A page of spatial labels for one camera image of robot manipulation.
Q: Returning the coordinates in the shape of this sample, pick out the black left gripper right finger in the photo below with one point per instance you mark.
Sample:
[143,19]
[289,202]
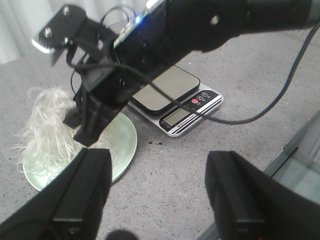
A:
[249,205]

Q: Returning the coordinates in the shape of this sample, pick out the pale green round plate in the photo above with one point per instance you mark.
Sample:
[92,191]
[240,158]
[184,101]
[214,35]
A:
[122,142]

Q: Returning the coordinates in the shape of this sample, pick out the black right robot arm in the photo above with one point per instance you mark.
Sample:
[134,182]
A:
[217,21]

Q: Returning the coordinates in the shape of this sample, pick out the silver digital kitchen scale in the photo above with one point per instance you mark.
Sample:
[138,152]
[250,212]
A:
[189,99]

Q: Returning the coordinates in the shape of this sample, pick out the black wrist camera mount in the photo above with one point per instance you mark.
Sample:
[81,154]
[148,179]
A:
[62,30]

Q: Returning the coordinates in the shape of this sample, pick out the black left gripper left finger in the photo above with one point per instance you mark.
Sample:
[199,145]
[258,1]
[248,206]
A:
[70,207]

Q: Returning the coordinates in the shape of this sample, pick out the white vermicelli noodle bundle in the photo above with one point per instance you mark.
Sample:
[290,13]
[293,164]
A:
[49,106]

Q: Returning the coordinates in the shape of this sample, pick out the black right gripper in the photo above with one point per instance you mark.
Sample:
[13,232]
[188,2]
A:
[120,65]

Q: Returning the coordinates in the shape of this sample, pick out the white pleated curtain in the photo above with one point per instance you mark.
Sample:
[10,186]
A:
[21,19]

